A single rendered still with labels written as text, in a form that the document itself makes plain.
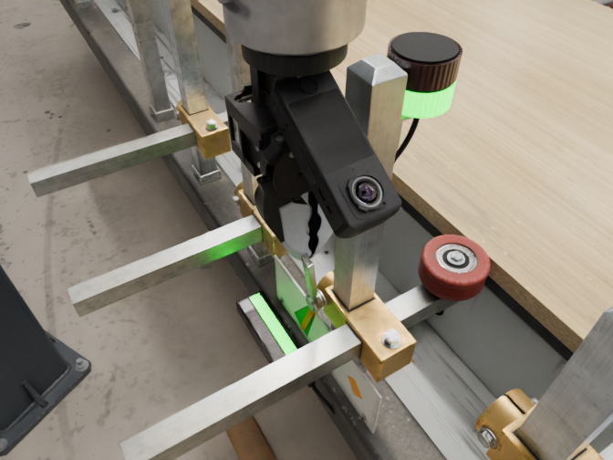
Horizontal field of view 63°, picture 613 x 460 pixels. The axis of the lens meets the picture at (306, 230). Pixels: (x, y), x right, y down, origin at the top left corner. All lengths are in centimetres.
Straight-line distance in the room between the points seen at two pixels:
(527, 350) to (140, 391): 113
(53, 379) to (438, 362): 113
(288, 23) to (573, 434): 31
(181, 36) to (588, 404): 74
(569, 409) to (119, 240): 176
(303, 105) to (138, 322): 144
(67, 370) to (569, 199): 138
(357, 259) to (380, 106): 18
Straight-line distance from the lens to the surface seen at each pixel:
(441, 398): 84
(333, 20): 31
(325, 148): 33
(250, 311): 80
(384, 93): 41
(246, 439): 138
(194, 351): 161
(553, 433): 41
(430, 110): 44
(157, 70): 118
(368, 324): 59
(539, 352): 74
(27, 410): 165
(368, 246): 52
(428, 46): 44
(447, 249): 63
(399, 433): 72
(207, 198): 100
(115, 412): 158
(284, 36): 31
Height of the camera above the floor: 136
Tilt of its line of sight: 46 degrees down
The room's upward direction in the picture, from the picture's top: straight up
